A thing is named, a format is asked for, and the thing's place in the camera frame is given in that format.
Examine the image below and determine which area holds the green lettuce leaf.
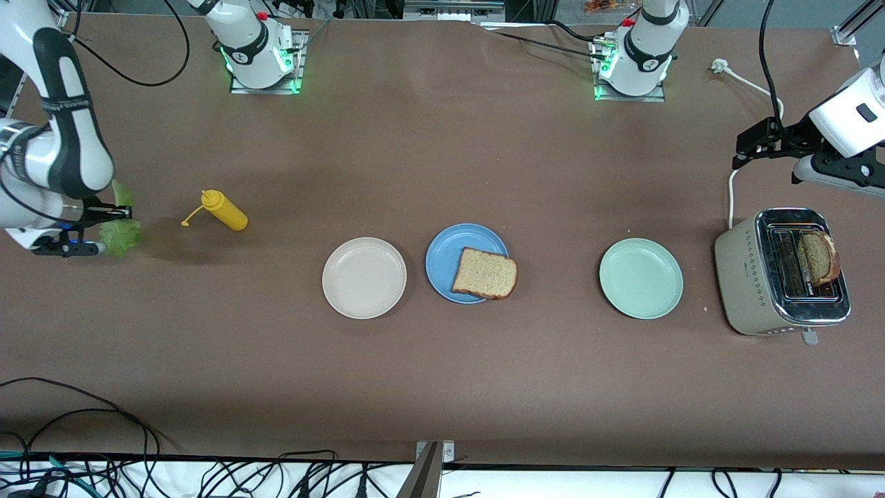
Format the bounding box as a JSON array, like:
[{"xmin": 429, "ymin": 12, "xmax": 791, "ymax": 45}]
[{"xmin": 99, "ymin": 180, "xmax": 144, "ymax": 259}]

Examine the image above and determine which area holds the yellow mustard squeeze bottle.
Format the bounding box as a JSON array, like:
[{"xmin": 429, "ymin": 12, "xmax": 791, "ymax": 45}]
[{"xmin": 181, "ymin": 189, "xmax": 248, "ymax": 232}]

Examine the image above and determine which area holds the brown bread slice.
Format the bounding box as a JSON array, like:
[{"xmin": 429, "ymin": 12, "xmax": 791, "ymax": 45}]
[
  {"xmin": 451, "ymin": 247, "xmax": 519, "ymax": 301},
  {"xmin": 797, "ymin": 230, "xmax": 842, "ymax": 287}
]

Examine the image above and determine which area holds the green round plate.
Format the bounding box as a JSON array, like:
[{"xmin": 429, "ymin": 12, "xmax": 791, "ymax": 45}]
[{"xmin": 599, "ymin": 238, "xmax": 684, "ymax": 320}]

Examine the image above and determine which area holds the beige round plate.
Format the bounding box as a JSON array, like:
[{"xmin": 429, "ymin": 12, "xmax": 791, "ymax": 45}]
[{"xmin": 322, "ymin": 237, "xmax": 408, "ymax": 320}]

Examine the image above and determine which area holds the blue round plate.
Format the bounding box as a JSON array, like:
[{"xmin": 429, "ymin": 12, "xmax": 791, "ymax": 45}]
[{"xmin": 425, "ymin": 223, "xmax": 510, "ymax": 304}]

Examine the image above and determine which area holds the beige chrome toaster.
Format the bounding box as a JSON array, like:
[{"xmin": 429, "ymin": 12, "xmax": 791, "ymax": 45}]
[{"xmin": 714, "ymin": 207, "xmax": 853, "ymax": 345}]

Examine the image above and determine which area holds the orange packet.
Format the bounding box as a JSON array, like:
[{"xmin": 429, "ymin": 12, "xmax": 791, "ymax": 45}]
[{"xmin": 584, "ymin": 0, "xmax": 644, "ymax": 16}]

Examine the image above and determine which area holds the grey metal box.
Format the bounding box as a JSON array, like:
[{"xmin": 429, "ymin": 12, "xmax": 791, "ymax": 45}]
[{"xmin": 404, "ymin": 0, "xmax": 505, "ymax": 21}]

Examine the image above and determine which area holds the white toaster power cable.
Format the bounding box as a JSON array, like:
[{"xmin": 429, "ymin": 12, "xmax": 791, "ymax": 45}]
[{"xmin": 711, "ymin": 59, "xmax": 785, "ymax": 230}]

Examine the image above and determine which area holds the aluminium frame profile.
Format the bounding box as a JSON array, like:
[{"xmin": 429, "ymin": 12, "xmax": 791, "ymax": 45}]
[{"xmin": 833, "ymin": 0, "xmax": 885, "ymax": 48}]

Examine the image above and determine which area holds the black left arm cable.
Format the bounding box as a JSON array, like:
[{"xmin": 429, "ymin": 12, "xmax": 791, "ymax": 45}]
[{"xmin": 759, "ymin": 0, "xmax": 789, "ymax": 136}]

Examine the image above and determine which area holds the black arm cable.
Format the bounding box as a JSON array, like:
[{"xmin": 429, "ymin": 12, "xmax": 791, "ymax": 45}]
[
  {"xmin": 0, "ymin": 0, "xmax": 191, "ymax": 232},
  {"xmin": 759, "ymin": 0, "xmax": 789, "ymax": 136}
]

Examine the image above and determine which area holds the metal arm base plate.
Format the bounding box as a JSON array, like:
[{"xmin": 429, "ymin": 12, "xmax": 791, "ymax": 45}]
[
  {"xmin": 593, "ymin": 35, "xmax": 667, "ymax": 103},
  {"xmin": 230, "ymin": 30, "xmax": 308, "ymax": 95}
]

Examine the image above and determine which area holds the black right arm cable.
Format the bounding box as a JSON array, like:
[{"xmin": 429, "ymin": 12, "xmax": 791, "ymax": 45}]
[{"xmin": 0, "ymin": 0, "xmax": 191, "ymax": 232}]

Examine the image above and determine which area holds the black looped cable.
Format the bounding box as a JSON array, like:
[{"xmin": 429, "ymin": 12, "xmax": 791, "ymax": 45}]
[
  {"xmin": 0, "ymin": 377, "xmax": 174, "ymax": 450},
  {"xmin": 21, "ymin": 408, "xmax": 161, "ymax": 485}
]

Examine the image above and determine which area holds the teal cable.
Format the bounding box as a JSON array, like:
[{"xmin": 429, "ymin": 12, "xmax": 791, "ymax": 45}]
[{"xmin": 0, "ymin": 450, "xmax": 92, "ymax": 496}]

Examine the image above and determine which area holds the black cable on table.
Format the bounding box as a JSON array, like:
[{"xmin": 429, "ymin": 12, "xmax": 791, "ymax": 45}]
[{"xmin": 477, "ymin": 21, "xmax": 609, "ymax": 59}]

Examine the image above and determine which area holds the aluminium profile post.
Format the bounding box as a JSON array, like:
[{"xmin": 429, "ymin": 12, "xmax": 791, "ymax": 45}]
[{"xmin": 396, "ymin": 441, "xmax": 456, "ymax": 498}]

